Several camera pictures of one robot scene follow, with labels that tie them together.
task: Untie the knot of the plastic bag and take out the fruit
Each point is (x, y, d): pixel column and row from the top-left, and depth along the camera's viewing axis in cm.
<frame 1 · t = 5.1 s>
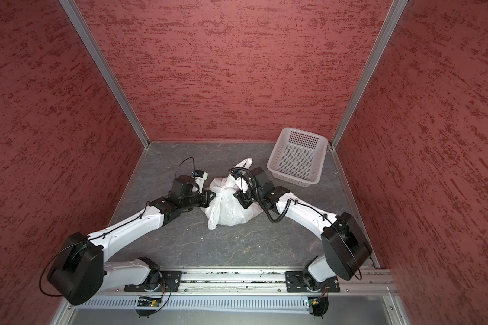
left hand: (214, 198, 85), fingers closed
right hand: (235, 197, 84), fingers closed
white plastic bag: (225, 209, 84), point 11 cm above the table
white perforated plastic basket: (298, 157, 116), on the table

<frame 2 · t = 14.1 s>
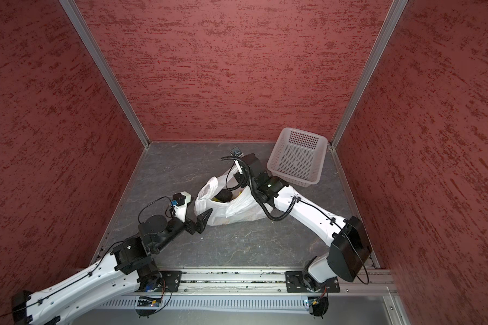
left hand: (200, 208, 72), fingers open
right hand: (242, 169, 80), fingers closed
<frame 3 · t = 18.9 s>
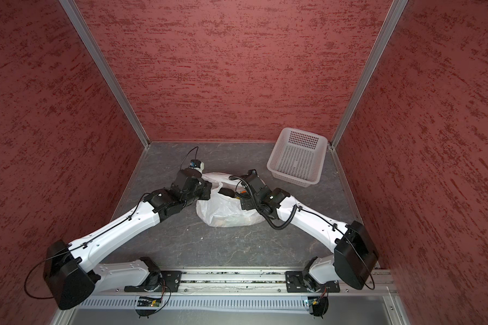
left hand: (207, 188, 80), fingers open
right hand: (251, 200, 83), fingers open
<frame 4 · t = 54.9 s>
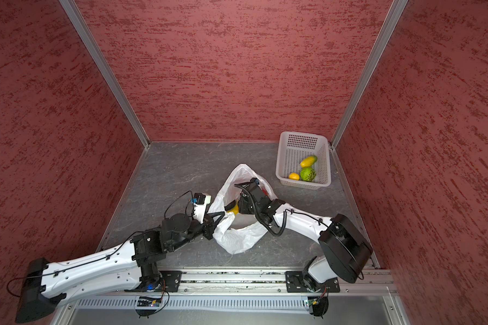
left hand: (222, 218, 71), fingers closed
right hand: (242, 207, 87), fingers open
white plastic bag: (236, 233, 75), point 14 cm above the table
green custard apple: (308, 174, 100), point 8 cm above the table
small yellow lemon: (294, 177, 102), point 5 cm above the table
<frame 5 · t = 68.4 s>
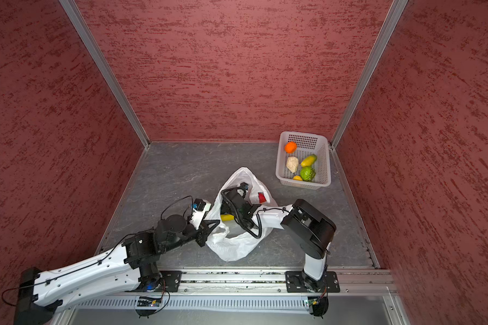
left hand: (217, 226, 71), fingers closed
right hand: (224, 206, 91), fingers open
white plastic bag: (231, 241, 75), point 11 cm above the table
beige potato: (292, 164, 107), point 6 cm above the table
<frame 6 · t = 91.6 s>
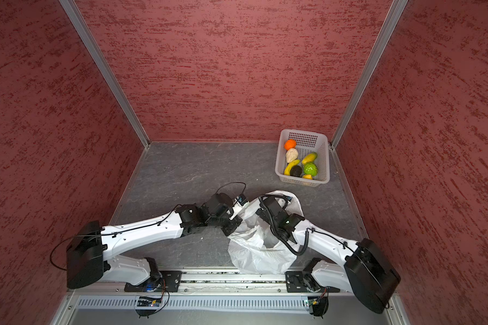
left hand: (238, 223, 78), fingers closed
right hand: (264, 214, 87), fingers open
white plastic bag: (256, 246, 65), point 21 cm above the table
green custard apple: (310, 168, 102), point 8 cm above the table
small yellow lemon: (307, 177, 102), point 5 cm above the table
beige potato: (291, 154, 112), point 6 cm above the table
dark avocado: (295, 170, 105), point 5 cm above the table
yellow banana: (287, 171, 107), point 3 cm above the table
